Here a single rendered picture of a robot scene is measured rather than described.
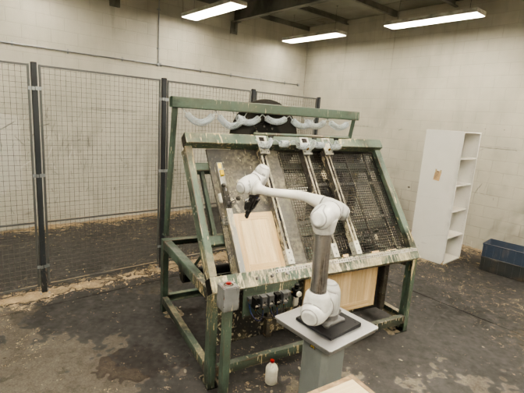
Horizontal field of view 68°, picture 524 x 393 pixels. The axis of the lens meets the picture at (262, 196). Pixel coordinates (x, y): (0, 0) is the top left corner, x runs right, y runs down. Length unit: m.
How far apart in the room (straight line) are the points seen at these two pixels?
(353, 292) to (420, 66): 5.48
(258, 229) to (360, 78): 6.47
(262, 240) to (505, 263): 4.41
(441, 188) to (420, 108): 2.27
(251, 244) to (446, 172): 4.08
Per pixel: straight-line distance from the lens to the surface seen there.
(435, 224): 6.71
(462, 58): 8.18
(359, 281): 4.08
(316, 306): 2.44
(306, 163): 3.72
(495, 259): 6.84
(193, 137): 3.30
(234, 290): 2.73
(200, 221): 3.03
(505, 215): 7.79
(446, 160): 6.56
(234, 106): 3.85
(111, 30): 7.75
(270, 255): 3.21
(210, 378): 3.31
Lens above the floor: 2.07
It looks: 12 degrees down
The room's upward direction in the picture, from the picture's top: 4 degrees clockwise
